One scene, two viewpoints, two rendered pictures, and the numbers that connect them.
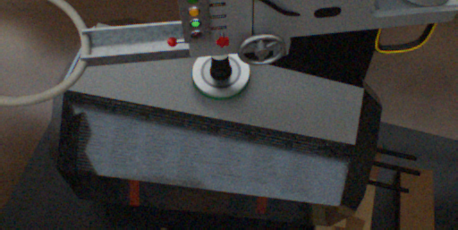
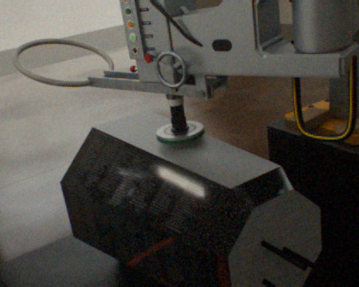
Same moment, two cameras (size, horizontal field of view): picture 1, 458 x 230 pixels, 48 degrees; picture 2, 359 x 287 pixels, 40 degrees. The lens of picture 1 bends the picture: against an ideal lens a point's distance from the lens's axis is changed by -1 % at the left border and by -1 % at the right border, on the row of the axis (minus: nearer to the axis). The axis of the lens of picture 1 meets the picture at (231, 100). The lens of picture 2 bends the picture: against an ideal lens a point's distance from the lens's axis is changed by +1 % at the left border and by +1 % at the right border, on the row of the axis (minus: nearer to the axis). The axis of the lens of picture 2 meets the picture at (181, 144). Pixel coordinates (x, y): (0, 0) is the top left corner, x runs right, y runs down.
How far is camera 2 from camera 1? 165 cm
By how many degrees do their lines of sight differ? 48
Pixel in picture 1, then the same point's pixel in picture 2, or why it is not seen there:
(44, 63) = not seen: hidden behind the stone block
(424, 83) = not seen: outside the picture
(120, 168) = (87, 186)
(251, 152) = (161, 184)
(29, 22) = not seen: hidden behind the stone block
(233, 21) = (158, 43)
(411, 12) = (295, 57)
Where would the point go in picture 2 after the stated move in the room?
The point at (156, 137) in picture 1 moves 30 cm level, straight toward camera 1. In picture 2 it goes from (116, 165) to (81, 196)
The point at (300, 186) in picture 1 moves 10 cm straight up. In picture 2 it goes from (178, 222) to (173, 198)
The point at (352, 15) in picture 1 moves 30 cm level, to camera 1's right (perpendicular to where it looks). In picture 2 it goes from (242, 52) to (322, 54)
